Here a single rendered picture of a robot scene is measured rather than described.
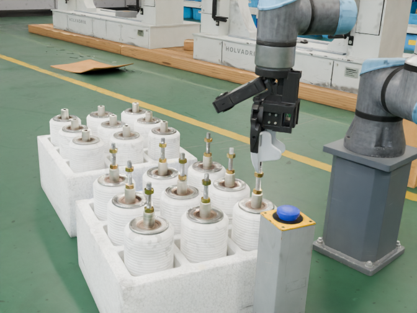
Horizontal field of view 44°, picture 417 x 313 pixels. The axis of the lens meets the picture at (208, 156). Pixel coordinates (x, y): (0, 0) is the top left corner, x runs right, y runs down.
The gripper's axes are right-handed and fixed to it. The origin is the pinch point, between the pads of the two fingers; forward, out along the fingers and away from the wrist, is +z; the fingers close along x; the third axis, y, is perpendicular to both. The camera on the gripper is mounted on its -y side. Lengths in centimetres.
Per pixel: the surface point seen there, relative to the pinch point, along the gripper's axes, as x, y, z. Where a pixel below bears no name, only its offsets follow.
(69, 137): 25, -61, 11
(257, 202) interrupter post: -1.0, 1.3, 7.8
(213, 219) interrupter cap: -10.0, -5.3, 8.9
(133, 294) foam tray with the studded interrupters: -26.2, -14.4, 18.1
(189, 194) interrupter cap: -0.8, -13.9, 9.1
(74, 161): 17, -55, 14
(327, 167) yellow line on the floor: 98, 7, 34
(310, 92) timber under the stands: 204, -17, 29
